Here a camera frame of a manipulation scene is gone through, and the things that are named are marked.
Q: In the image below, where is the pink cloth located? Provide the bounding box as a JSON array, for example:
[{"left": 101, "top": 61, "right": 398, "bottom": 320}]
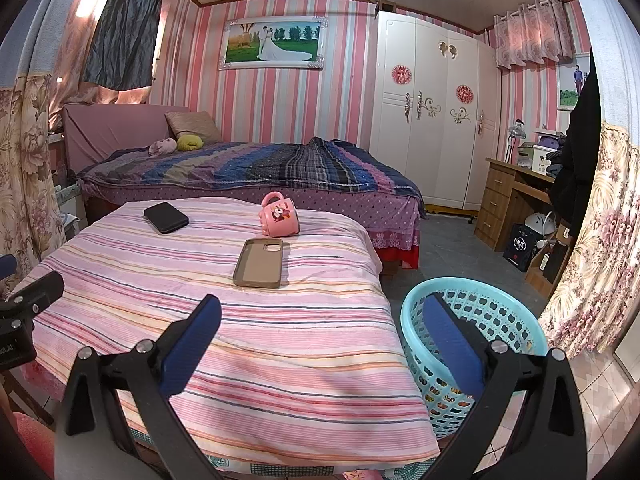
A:
[{"left": 12, "top": 411, "right": 57, "bottom": 480}]

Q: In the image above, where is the white helmet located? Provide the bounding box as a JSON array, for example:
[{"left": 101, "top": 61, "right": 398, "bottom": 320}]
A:
[{"left": 524, "top": 211, "right": 556, "bottom": 236}]

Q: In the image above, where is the pink sheer curtain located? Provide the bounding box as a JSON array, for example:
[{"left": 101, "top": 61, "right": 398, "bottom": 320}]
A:
[{"left": 50, "top": 0, "right": 201, "bottom": 106}]

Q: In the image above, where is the dark grey window curtain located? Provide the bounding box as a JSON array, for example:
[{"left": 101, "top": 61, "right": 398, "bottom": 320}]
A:
[{"left": 81, "top": 0, "right": 166, "bottom": 88}]

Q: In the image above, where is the framed wall photo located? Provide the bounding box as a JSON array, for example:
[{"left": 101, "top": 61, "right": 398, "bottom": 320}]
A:
[{"left": 217, "top": 16, "right": 329, "bottom": 71}]

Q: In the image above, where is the teal plastic basket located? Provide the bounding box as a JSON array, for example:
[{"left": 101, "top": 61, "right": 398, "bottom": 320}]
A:
[{"left": 400, "top": 276, "right": 550, "bottom": 438}]

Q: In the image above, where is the purple bed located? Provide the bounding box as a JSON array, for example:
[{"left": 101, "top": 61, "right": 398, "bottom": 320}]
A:
[{"left": 61, "top": 104, "right": 428, "bottom": 261}]

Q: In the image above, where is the wooden desk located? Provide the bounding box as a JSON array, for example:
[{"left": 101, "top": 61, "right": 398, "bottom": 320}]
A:
[{"left": 474, "top": 157, "right": 576, "bottom": 286}]

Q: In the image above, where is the desk lamp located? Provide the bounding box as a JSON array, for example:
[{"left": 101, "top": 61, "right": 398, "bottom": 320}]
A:
[{"left": 505, "top": 119, "right": 526, "bottom": 163}]

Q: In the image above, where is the cardboard box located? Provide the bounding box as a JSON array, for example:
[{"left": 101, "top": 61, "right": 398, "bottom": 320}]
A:
[{"left": 532, "top": 242, "right": 573, "bottom": 286}]

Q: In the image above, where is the pink striped tablecloth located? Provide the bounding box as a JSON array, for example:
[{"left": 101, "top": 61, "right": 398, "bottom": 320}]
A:
[{"left": 10, "top": 196, "right": 441, "bottom": 476}]

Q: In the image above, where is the small wall photo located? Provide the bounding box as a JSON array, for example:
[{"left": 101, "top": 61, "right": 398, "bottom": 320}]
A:
[{"left": 557, "top": 52, "right": 591, "bottom": 110}]

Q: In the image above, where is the green patterned under cloth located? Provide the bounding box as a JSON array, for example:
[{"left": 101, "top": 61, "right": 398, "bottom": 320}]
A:
[{"left": 205, "top": 452, "right": 431, "bottom": 480}]

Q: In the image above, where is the black printed box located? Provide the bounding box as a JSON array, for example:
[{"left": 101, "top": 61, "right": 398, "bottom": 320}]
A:
[{"left": 510, "top": 223, "right": 543, "bottom": 273}]

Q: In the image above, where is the floral beige curtain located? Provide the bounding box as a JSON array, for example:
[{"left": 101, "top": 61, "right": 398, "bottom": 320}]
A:
[{"left": 0, "top": 0, "right": 91, "bottom": 291}]

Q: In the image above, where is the floral pink door curtain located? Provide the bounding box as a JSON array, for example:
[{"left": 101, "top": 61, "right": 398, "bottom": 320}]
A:
[{"left": 540, "top": 0, "right": 640, "bottom": 361}]

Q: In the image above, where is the black wallet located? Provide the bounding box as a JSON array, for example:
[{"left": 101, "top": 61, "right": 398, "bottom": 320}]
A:
[{"left": 143, "top": 202, "right": 190, "bottom": 234}]

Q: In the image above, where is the brown pillow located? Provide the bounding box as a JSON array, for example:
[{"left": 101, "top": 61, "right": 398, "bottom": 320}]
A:
[{"left": 165, "top": 111, "right": 222, "bottom": 145}]

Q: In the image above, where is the black hanging coat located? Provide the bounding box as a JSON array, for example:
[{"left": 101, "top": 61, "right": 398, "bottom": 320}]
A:
[{"left": 550, "top": 67, "right": 601, "bottom": 233}]

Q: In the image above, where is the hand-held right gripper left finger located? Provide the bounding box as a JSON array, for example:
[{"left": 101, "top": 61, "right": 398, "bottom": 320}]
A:
[{"left": 54, "top": 294, "right": 236, "bottom": 480}]

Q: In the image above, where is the striped plaid quilt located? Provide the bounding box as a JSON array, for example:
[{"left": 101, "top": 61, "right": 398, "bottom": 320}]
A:
[{"left": 75, "top": 136, "right": 426, "bottom": 201}]

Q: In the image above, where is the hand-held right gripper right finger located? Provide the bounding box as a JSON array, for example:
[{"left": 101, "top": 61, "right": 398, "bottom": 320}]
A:
[{"left": 422, "top": 292, "right": 588, "bottom": 480}]

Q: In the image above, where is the white storage box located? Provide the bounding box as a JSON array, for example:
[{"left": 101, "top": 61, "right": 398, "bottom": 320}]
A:
[{"left": 530, "top": 144, "right": 556, "bottom": 176}]

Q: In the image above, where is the pink cartoon mug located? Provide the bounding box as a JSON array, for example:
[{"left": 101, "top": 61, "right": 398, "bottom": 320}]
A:
[{"left": 258, "top": 191, "right": 301, "bottom": 237}]

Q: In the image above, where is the brown phone case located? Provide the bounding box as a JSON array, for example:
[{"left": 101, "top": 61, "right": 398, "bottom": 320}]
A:
[{"left": 233, "top": 238, "right": 284, "bottom": 289}]

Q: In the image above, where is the short pink floral curtain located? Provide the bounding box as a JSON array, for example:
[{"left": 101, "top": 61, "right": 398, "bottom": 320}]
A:
[{"left": 494, "top": 0, "right": 575, "bottom": 68}]

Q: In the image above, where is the white wardrobe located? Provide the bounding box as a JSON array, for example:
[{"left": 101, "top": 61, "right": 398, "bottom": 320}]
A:
[{"left": 369, "top": 10, "right": 502, "bottom": 213}]

